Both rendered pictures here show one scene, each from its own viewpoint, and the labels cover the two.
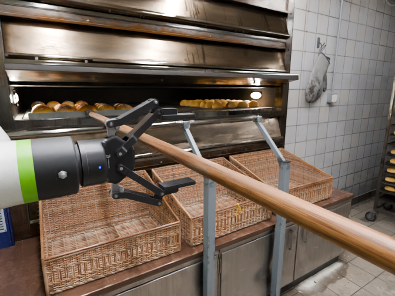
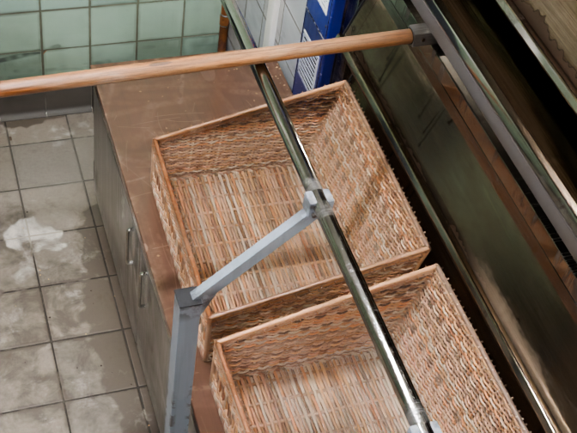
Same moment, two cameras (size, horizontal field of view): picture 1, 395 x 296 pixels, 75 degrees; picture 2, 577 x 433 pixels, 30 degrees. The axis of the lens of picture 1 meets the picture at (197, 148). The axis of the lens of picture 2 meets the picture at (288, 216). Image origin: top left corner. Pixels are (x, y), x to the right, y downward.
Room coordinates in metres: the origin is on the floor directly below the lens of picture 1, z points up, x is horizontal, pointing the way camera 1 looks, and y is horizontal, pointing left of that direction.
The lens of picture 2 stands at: (1.35, -1.25, 2.48)
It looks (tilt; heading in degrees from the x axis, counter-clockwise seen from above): 46 degrees down; 96
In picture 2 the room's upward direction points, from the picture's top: 10 degrees clockwise
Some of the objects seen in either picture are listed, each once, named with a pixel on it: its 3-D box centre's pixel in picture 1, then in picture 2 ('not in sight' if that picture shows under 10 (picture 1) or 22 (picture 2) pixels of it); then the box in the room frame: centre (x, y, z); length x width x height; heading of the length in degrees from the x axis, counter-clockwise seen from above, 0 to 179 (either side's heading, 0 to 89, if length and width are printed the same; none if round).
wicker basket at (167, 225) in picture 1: (107, 217); (279, 212); (1.14, 0.43, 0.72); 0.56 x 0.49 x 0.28; 121
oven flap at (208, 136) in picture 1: (184, 137); (532, 304); (1.67, 0.08, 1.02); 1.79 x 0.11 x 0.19; 122
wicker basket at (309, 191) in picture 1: (278, 175); not in sight; (1.77, -0.58, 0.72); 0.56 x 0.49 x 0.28; 120
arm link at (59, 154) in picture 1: (57, 166); not in sight; (0.39, 0.22, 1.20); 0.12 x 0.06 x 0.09; 32
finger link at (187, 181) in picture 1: (177, 183); not in sight; (0.50, 0.04, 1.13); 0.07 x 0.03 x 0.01; 122
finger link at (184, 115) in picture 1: (176, 115); not in sight; (0.49, 0.04, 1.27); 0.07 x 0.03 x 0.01; 122
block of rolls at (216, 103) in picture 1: (217, 103); not in sight; (2.35, -0.18, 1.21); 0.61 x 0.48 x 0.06; 32
